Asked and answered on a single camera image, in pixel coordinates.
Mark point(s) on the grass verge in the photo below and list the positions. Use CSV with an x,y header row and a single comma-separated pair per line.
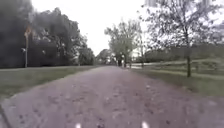
x,y
190,78

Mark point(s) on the thin-trunked leafy tree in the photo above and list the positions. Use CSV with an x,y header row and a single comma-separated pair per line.
x,y
188,60

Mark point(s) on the grass strip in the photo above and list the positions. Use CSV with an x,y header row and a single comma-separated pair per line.
x,y
30,78

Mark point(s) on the robot's own part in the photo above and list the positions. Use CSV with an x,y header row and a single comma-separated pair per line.
x,y
144,125
78,126

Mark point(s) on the pole with sign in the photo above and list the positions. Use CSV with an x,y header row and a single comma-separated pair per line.
x,y
26,46

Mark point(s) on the row of trees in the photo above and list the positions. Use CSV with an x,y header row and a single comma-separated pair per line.
x,y
124,41

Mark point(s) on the grey gravel path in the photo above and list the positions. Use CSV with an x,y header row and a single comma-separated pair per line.
x,y
110,96

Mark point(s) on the wood of dark trees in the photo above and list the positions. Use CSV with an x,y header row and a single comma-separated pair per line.
x,y
43,40

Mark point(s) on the dark hedge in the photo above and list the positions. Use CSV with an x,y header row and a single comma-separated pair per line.
x,y
193,52

